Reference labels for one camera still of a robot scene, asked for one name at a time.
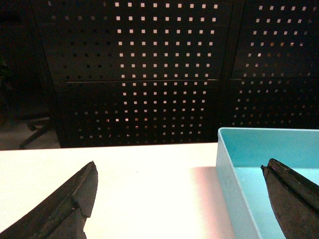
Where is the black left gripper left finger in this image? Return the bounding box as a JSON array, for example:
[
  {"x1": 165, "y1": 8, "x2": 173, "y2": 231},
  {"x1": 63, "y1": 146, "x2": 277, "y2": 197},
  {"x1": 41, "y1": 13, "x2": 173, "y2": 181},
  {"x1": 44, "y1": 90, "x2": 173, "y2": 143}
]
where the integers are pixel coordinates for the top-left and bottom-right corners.
[{"x1": 0, "y1": 161, "x2": 98, "y2": 239}]

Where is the teal plastic tray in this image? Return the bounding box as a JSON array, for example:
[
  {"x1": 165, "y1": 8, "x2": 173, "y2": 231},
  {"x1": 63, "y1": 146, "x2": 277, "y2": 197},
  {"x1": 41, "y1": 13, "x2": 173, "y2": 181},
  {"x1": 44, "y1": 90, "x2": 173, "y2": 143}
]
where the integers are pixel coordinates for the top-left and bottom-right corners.
[{"x1": 216, "y1": 127, "x2": 319, "y2": 239}]

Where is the black perforated panel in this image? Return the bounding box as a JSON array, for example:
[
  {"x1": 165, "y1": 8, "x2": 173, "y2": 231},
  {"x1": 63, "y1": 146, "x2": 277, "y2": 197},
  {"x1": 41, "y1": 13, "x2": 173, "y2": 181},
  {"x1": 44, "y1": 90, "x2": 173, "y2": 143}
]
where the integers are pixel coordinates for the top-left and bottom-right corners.
[{"x1": 28, "y1": 0, "x2": 319, "y2": 147}]

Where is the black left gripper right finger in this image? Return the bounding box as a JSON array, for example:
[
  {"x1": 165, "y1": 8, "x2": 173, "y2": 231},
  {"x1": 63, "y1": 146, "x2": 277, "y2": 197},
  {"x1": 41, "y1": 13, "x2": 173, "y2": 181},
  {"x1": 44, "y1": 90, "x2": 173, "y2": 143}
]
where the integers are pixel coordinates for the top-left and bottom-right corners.
[{"x1": 261, "y1": 158, "x2": 319, "y2": 239}]

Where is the black office chair base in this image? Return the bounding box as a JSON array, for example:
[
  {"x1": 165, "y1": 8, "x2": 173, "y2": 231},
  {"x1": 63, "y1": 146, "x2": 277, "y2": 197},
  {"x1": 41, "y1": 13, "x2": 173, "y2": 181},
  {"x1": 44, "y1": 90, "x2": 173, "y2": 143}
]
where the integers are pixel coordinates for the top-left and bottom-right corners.
[{"x1": 17, "y1": 111, "x2": 53, "y2": 149}]

